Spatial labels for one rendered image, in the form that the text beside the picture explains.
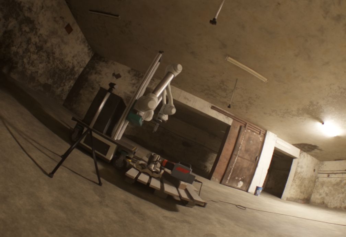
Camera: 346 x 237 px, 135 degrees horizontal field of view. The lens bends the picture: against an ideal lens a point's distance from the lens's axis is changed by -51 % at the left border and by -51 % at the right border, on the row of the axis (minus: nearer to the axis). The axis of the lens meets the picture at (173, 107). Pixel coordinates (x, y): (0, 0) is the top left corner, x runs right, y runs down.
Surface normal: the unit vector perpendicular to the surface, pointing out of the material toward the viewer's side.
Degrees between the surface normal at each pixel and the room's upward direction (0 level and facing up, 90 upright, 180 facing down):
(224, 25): 180
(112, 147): 90
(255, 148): 90
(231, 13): 180
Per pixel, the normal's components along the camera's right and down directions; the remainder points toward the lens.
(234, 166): 0.09, -0.26
